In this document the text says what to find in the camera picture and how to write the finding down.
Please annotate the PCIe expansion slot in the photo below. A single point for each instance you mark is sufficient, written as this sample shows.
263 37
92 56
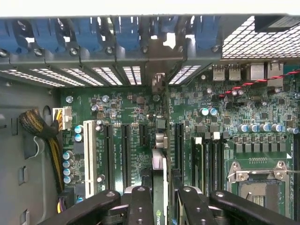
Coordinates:
109 152
126 152
143 134
179 145

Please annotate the installed RAM stick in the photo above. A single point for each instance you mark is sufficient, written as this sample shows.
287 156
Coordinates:
198 164

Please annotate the thin locking lever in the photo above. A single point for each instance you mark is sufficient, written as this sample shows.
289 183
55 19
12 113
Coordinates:
293 172

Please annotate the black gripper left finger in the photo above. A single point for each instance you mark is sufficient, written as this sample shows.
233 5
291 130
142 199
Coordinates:
140 206

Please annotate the CPU socket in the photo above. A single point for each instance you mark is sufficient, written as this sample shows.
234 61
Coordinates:
255 189

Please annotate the blue slot clip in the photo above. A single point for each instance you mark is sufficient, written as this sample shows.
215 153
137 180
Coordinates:
7 35
90 35
49 35
127 35
207 35

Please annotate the green motherboard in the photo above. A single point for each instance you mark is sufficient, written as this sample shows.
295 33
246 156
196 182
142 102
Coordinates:
257 110

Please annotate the open PC case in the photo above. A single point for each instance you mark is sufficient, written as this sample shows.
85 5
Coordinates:
23 152

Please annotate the white power connector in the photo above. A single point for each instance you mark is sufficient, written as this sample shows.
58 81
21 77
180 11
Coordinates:
66 118

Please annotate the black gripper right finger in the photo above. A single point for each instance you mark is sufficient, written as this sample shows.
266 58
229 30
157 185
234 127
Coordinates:
234 206

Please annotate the white PCI expansion slot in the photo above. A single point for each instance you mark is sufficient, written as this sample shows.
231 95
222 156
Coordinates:
89 159

